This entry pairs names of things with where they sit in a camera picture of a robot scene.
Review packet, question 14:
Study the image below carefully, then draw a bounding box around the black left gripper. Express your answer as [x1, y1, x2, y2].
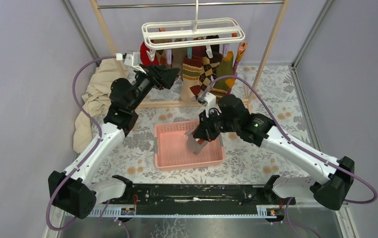
[128, 63, 179, 112]

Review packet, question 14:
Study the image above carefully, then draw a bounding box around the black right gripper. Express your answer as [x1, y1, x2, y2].
[193, 107, 238, 142]

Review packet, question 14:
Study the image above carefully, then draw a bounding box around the grey sock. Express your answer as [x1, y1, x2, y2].
[185, 126, 208, 155]

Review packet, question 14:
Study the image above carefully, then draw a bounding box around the pink plastic basket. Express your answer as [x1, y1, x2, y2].
[154, 120, 225, 171]

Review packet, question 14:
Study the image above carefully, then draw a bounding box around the striped beige maroon sock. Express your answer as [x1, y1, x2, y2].
[181, 56, 203, 102]

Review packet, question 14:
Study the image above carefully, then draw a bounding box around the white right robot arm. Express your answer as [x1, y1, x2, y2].
[186, 93, 355, 211]

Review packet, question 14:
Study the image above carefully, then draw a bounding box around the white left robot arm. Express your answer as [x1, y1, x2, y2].
[48, 64, 180, 219]

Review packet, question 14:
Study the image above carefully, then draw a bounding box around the white clip sock hanger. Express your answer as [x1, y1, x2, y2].
[141, 1, 246, 50]

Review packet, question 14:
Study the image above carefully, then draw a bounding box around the orange beige argyle sock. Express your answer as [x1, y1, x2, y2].
[157, 38, 173, 68]

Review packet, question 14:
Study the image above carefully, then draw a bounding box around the red sock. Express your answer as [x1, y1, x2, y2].
[139, 42, 159, 66]

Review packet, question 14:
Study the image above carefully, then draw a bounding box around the green orange sock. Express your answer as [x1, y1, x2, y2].
[210, 51, 235, 99]

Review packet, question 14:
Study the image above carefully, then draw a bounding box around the floral patterned mat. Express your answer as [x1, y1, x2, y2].
[74, 64, 323, 185]

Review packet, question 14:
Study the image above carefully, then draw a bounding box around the beige crumpled cloth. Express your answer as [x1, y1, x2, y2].
[72, 59, 128, 154]

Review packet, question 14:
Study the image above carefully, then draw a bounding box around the wooden clothes rack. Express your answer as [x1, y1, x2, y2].
[90, 0, 290, 109]

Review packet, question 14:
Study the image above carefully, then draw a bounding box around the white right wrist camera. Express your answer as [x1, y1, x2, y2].
[197, 93, 221, 118]

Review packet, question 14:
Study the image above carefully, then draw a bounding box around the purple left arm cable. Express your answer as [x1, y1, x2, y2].
[46, 56, 124, 231]

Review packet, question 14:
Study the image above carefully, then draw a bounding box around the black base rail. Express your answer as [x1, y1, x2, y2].
[110, 181, 296, 219]

